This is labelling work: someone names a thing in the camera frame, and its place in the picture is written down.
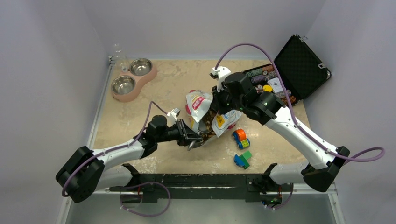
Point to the black poker chip case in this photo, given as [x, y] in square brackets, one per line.
[301, 71]

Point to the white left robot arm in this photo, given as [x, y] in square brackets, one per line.
[80, 176]

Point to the metal food scoop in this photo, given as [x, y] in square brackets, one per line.
[203, 132]

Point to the cat food bag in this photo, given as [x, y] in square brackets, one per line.
[198, 107]

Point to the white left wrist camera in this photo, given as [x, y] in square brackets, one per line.
[173, 114]

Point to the white playing card box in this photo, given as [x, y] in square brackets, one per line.
[275, 85]

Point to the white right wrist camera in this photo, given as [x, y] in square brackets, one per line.
[220, 73]

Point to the green blue toy blocks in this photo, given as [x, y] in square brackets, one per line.
[242, 160]

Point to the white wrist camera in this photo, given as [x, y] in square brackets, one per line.
[173, 114]
[220, 73]

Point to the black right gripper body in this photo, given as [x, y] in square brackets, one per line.
[225, 102]

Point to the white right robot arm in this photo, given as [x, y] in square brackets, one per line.
[323, 160]

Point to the pink double pet bowl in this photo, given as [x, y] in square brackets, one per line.
[127, 86]

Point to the yellow round chip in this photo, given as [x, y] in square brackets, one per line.
[267, 88]

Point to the orange blue toy car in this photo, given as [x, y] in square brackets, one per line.
[241, 139]

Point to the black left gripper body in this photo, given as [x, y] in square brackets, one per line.
[172, 133]

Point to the clear plastic bottle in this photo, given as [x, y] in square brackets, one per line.
[120, 58]

